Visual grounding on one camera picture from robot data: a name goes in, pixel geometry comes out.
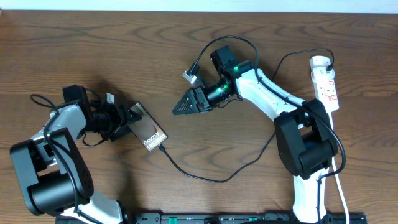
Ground bronze Galaxy smartphone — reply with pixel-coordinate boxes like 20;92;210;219
129;102;168;152

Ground black charging cable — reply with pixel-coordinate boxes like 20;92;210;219
157;48;335;184

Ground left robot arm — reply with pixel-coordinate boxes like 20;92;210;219
10;85;142;223

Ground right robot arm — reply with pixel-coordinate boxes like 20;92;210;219
172;45;344;223

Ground white charger adapter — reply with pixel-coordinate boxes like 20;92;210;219
310;55;331;70

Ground white power strip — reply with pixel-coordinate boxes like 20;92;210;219
311;66;339;113

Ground black right camera cable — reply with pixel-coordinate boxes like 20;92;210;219
189;35;347;224

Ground black camera cable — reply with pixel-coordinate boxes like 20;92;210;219
189;35;347;224
29;88;103;224

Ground black left camera cable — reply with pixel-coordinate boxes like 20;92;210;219
29;88;103;224

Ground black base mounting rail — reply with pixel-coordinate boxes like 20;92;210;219
55;212;368;224

